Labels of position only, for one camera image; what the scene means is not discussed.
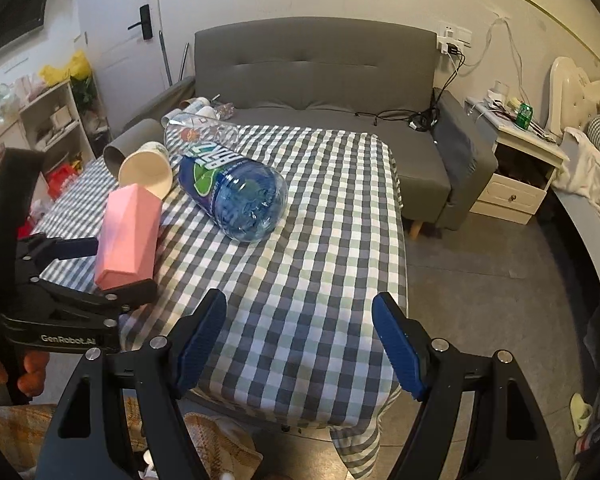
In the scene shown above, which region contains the grey cylindrical cup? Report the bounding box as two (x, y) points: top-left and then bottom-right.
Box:
(102, 118), (163, 179)

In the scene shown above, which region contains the clear plastic cup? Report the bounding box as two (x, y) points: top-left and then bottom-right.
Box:
(162, 110), (239, 148)

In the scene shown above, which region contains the checkered tablecloth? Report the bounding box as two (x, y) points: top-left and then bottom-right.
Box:
(32, 122), (411, 480)

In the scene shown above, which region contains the white printed cup on sofa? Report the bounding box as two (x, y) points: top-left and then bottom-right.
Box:
(180, 96), (211, 114)

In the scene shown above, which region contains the white door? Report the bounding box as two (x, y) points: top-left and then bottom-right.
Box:
(76, 0), (169, 134)

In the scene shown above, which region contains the red shopping bag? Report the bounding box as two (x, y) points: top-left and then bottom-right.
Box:
(45, 162), (79, 200)

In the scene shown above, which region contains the cream bedside table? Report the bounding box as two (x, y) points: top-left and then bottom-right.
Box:
(465, 98), (569, 224)

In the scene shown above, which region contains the orange gloved hand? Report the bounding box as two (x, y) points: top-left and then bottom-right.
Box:
(0, 350), (50, 398)

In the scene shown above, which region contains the white paper cup green print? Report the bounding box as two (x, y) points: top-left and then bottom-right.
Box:
(118, 141), (173, 200)

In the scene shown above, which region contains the pink hexagonal cup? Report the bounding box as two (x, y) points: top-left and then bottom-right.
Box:
(94, 184), (162, 290)

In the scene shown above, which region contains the white open shelf unit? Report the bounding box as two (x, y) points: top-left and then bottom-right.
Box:
(19, 80), (95, 174)

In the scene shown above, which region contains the black power cable on sofa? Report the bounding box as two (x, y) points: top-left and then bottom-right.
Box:
(354, 49), (466, 134)

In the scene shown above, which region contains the bed with white sheets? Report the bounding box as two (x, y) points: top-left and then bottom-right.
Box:
(547, 56), (600, 281)

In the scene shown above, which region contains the white wall socket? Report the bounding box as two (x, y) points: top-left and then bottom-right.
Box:
(437, 21), (472, 54)

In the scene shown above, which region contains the yellow plastic bag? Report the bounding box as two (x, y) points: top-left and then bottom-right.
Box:
(38, 50), (92, 87)

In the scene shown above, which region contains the blue plastic water bottle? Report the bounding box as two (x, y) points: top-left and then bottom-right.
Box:
(178, 141), (288, 243)

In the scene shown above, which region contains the grey fabric sofa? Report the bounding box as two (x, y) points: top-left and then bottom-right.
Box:
(125, 18), (498, 230)

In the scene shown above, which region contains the green bottle on nightstand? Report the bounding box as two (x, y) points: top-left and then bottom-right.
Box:
(515, 103), (533, 130)

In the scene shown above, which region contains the black door handle lock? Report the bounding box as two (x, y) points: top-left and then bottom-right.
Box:
(128, 3), (154, 41)

